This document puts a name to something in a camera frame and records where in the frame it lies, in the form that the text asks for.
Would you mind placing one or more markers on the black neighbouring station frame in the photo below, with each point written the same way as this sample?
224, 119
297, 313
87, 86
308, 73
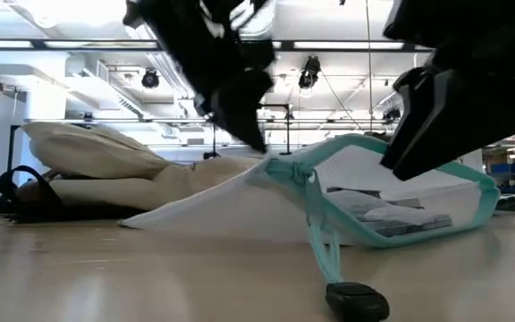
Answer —
13, 143

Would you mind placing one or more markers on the black distant ceiling camera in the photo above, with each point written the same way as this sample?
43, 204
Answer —
392, 115

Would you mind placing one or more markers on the black overhead camera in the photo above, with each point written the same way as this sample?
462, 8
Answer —
309, 73

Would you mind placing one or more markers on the clear mesh pouch teal trim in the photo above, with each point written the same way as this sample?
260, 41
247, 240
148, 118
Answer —
239, 210

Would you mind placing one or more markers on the black overhead crossbar with lights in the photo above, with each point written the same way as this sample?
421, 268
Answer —
38, 44

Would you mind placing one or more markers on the cream canvas backpack brown base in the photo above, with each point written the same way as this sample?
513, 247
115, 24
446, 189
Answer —
105, 152

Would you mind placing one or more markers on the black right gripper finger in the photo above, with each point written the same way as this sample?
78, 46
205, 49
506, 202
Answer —
458, 116

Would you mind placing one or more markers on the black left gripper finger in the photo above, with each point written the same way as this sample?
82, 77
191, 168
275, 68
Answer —
242, 107

